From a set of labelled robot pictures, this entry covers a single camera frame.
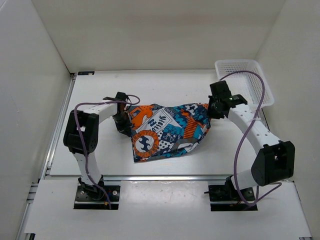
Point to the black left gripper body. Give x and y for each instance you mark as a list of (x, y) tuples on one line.
[(122, 122)]

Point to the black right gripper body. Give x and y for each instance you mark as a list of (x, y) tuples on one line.
[(212, 111)]

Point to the colourful patterned shorts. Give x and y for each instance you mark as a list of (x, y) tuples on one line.
[(161, 132)]

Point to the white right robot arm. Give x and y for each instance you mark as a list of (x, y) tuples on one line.
[(275, 159)]

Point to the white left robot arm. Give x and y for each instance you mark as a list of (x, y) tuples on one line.
[(82, 134)]

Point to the white plastic mesh basket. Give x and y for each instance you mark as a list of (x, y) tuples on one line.
[(249, 82)]

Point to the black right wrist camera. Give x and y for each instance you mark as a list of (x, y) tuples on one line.
[(220, 89)]

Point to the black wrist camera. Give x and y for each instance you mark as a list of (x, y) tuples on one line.
[(121, 96), (220, 89)]

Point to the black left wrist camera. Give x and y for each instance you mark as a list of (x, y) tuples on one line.
[(121, 96)]

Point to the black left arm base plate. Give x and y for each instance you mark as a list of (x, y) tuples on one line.
[(84, 201)]

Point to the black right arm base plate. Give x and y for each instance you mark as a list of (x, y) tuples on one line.
[(223, 201)]

